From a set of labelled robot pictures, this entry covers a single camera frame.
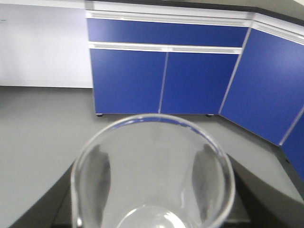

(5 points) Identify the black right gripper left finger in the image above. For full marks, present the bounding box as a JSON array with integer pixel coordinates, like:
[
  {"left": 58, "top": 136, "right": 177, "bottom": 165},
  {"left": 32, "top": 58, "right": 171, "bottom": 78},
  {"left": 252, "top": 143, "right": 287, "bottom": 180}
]
[{"left": 10, "top": 166, "right": 72, "bottom": 228}]

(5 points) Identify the blue lab base cabinet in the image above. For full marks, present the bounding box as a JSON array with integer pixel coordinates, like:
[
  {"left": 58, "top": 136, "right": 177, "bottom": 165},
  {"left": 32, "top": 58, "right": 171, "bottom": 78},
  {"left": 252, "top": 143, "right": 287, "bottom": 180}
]
[{"left": 87, "top": 11, "right": 248, "bottom": 115}]

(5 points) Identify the clear glass beaker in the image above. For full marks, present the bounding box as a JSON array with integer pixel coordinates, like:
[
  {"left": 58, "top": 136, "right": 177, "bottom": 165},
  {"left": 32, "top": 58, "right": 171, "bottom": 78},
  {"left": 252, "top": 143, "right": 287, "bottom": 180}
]
[{"left": 71, "top": 114, "right": 236, "bottom": 228}]

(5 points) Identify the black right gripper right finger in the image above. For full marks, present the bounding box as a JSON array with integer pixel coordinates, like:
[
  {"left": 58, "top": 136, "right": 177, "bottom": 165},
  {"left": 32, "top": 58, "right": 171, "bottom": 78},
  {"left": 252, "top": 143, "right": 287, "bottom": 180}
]
[{"left": 222, "top": 156, "right": 304, "bottom": 228}]

